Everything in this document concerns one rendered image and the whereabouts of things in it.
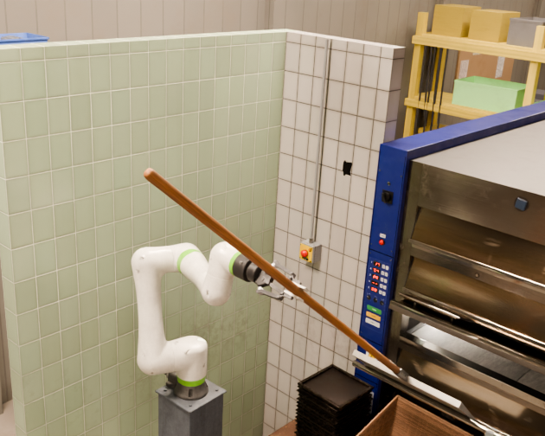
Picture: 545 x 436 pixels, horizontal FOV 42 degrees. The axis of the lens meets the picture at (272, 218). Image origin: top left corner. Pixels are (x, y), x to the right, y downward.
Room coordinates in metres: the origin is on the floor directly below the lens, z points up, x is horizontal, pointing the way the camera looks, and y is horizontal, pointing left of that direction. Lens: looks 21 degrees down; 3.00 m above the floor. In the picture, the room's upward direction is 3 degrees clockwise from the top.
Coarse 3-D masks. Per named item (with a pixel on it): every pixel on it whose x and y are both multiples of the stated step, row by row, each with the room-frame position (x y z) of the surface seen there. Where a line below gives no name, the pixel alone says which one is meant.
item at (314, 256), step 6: (306, 240) 3.62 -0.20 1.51; (300, 246) 3.60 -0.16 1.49; (306, 246) 3.57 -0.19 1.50; (312, 246) 3.55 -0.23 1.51; (318, 246) 3.57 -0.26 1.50; (300, 252) 3.59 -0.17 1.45; (312, 252) 3.54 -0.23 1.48; (318, 252) 3.57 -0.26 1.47; (300, 258) 3.59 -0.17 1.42; (306, 258) 3.56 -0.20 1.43; (312, 258) 3.54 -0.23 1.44; (318, 258) 3.58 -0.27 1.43
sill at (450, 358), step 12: (408, 336) 3.22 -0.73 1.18; (420, 348) 3.14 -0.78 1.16; (432, 348) 3.11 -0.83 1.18; (444, 360) 3.05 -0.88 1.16; (456, 360) 3.01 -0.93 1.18; (468, 360) 3.02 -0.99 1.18; (468, 372) 2.96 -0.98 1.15; (480, 372) 2.92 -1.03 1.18; (492, 372) 2.92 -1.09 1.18; (492, 384) 2.87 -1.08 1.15; (504, 384) 2.83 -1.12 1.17; (516, 384) 2.83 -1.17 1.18; (516, 396) 2.79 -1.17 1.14; (528, 396) 2.76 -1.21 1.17; (540, 396) 2.74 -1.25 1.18
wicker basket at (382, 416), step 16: (400, 400) 3.15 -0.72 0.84; (384, 416) 3.09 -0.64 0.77; (400, 416) 3.12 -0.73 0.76; (416, 416) 3.07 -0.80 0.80; (432, 416) 3.02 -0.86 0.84; (368, 432) 2.99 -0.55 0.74; (384, 432) 3.11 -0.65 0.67; (400, 432) 3.09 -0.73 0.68; (416, 432) 3.04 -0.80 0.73; (432, 432) 2.99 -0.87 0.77; (448, 432) 2.94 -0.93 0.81; (464, 432) 2.90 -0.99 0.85
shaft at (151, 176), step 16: (144, 176) 1.65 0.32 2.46; (160, 176) 1.68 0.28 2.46; (176, 192) 1.71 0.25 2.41; (192, 208) 1.75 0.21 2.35; (208, 224) 1.79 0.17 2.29; (240, 240) 1.89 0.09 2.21; (256, 256) 1.93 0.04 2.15; (272, 272) 1.99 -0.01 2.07; (288, 288) 2.05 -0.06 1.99; (336, 320) 2.24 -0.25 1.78; (352, 336) 2.33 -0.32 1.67; (368, 352) 2.44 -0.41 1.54
